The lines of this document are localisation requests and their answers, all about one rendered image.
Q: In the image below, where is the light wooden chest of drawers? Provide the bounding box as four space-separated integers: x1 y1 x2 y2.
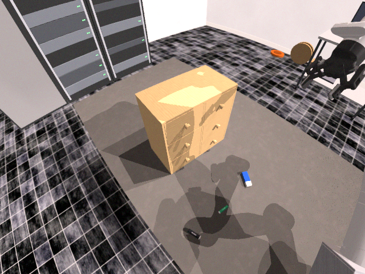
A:
135 65 238 174

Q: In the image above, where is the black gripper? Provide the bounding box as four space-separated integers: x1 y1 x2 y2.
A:
301 39 365 100

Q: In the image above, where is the blue and white eraser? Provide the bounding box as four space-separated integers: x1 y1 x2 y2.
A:
241 171 252 187

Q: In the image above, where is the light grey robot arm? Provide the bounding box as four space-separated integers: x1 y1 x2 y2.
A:
331 16 365 268

